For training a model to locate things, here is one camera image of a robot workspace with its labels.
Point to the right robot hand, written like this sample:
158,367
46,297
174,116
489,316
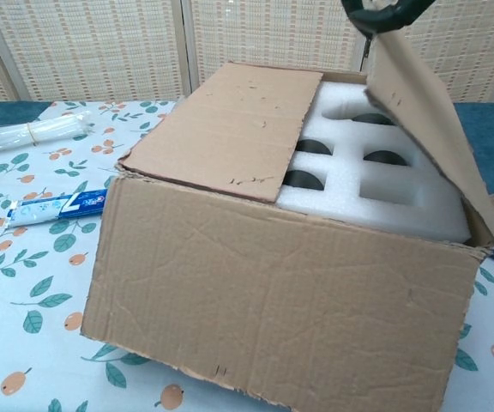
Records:
375,23

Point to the brown cardboard box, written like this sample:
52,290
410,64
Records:
272,300

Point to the white foam insert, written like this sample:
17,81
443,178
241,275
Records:
341,197

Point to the bamboo folding screen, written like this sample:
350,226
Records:
101,51

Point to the blue white toothpaste tube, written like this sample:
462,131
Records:
54,209

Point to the bundle of clear plastic straws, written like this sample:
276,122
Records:
15,135

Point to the floral tablecloth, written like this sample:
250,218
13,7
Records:
24,343

